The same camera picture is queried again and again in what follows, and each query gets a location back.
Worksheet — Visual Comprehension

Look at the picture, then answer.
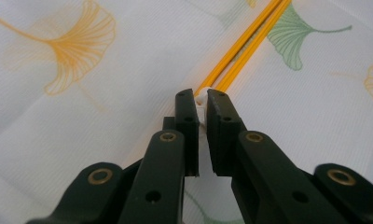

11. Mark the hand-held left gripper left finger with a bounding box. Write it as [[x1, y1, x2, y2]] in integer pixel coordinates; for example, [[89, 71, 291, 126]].
[[117, 88, 200, 224]]

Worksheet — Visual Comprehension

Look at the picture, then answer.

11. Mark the white leaf-print mesh laundry bag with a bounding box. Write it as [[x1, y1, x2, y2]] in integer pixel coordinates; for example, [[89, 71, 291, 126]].
[[0, 0, 373, 224]]

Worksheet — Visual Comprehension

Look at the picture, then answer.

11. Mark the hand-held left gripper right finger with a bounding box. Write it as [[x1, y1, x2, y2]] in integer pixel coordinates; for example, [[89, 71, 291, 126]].
[[206, 88, 351, 224]]

